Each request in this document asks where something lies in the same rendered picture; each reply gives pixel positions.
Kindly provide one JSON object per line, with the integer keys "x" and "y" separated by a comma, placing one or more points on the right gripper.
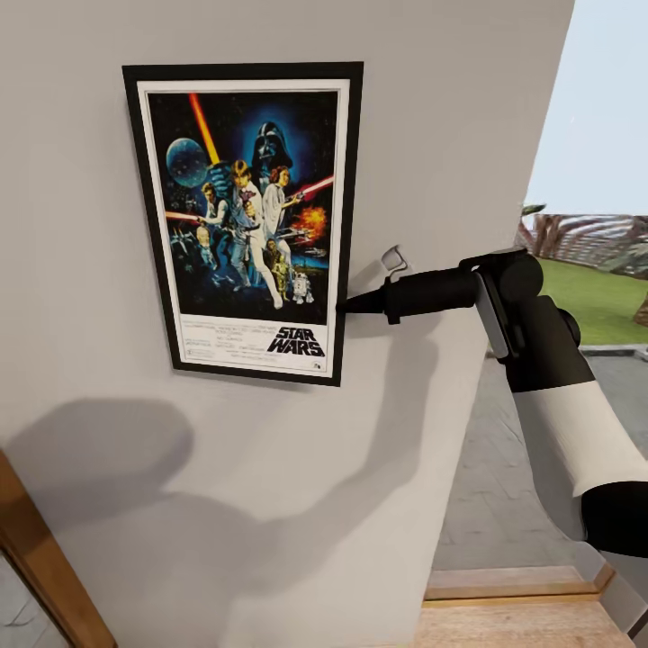
{"x": 416, "y": 294}

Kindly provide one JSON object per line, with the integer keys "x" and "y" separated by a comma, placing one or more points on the poster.
{"x": 248, "y": 172}

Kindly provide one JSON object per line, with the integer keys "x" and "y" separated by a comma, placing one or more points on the door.
{"x": 42, "y": 602}

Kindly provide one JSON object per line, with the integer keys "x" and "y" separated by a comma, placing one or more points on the fixed window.
{"x": 585, "y": 220}

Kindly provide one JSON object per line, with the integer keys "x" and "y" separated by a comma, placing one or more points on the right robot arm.
{"x": 588, "y": 474}

